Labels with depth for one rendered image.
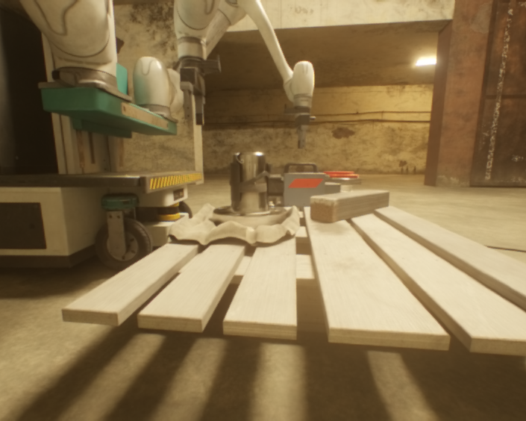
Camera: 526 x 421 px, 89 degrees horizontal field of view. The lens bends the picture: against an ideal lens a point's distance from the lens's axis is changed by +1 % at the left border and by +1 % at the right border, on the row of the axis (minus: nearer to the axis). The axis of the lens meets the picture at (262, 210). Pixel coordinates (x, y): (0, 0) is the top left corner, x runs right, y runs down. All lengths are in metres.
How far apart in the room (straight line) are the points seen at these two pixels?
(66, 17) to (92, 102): 0.21
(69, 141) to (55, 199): 0.26
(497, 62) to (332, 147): 5.68
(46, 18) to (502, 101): 5.38
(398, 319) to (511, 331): 0.14
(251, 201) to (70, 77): 0.60
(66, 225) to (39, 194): 0.11
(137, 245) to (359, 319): 0.74
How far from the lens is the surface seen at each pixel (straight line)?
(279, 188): 1.34
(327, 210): 1.00
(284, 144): 9.96
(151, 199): 1.05
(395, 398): 0.54
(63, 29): 0.82
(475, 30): 5.62
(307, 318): 0.62
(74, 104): 0.94
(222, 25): 1.67
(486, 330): 0.47
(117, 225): 0.95
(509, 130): 5.57
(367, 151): 10.25
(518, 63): 5.73
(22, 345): 0.76
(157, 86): 1.40
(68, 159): 1.15
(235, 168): 0.88
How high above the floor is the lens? 0.35
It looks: 10 degrees down
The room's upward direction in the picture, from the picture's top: straight up
